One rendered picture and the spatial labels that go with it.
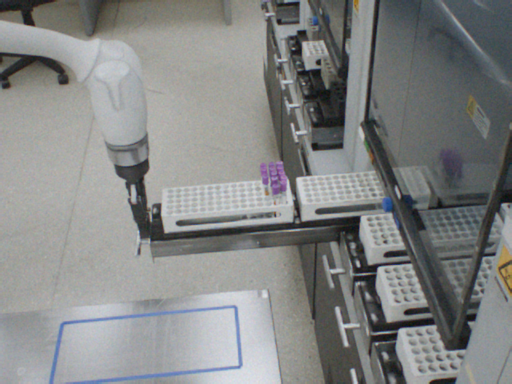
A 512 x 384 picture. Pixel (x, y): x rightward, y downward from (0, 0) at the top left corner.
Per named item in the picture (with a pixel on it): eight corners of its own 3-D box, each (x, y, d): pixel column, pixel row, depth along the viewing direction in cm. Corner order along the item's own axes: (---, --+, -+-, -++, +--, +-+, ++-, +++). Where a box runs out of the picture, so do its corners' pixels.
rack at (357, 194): (415, 187, 148) (418, 167, 144) (427, 214, 140) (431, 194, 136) (295, 197, 146) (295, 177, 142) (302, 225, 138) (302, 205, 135)
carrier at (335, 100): (344, 120, 168) (346, 102, 165) (337, 120, 168) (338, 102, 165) (336, 98, 177) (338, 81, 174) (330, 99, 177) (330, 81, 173)
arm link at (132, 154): (148, 120, 128) (152, 143, 132) (106, 123, 128) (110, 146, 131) (146, 145, 121) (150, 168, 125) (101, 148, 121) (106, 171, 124)
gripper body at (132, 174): (146, 166, 125) (153, 200, 131) (148, 143, 131) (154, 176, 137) (110, 169, 124) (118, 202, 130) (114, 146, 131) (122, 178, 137)
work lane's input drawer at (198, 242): (423, 202, 154) (428, 174, 148) (441, 239, 143) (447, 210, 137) (138, 226, 150) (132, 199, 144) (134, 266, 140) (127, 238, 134)
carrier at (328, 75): (334, 92, 180) (335, 74, 176) (327, 93, 180) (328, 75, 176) (326, 74, 189) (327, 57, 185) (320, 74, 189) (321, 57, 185)
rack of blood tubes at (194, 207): (288, 198, 146) (288, 178, 142) (294, 226, 138) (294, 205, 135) (166, 208, 145) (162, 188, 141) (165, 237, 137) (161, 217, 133)
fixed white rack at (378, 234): (486, 224, 136) (492, 204, 132) (504, 256, 129) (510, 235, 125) (358, 236, 135) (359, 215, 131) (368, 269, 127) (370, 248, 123)
